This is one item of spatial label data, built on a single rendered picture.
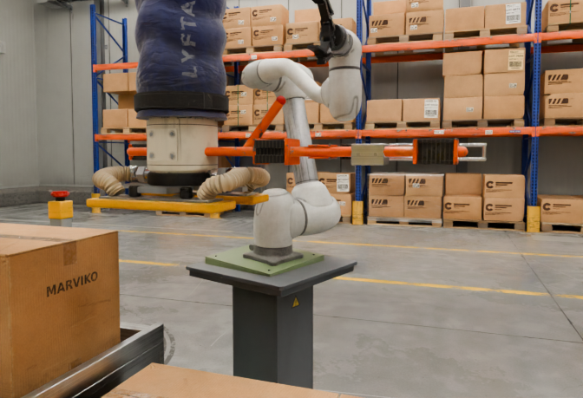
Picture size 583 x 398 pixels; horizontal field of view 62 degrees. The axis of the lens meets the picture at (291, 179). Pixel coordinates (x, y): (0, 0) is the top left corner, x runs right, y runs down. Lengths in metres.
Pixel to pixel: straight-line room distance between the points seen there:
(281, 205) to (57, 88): 11.65
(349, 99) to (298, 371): 1.10
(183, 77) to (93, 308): 0.79
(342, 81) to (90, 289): 0.99
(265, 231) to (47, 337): 0.83
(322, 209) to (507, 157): 7.75
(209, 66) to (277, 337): 1.10
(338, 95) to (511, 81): 6.86
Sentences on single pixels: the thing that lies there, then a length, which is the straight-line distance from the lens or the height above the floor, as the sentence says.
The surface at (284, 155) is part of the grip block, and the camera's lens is 1.05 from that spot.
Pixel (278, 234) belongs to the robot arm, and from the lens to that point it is 1.87.
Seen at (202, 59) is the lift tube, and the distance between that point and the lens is 1.16.
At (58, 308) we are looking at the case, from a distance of 1.50.
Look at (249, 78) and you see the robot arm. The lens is 2.05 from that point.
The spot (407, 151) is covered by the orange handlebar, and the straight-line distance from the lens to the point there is 1.00.
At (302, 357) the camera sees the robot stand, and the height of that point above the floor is 0.38.
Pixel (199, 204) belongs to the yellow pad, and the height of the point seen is 1.08.
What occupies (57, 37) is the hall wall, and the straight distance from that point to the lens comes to 13.44.
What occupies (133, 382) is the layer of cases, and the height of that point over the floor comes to 0.54.
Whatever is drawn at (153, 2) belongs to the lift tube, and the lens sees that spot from 1.19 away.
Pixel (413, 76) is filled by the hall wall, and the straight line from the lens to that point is 9.65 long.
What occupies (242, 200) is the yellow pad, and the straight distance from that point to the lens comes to 1.20.
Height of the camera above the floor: 1.19
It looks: 3 degrees down
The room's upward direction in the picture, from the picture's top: straight up
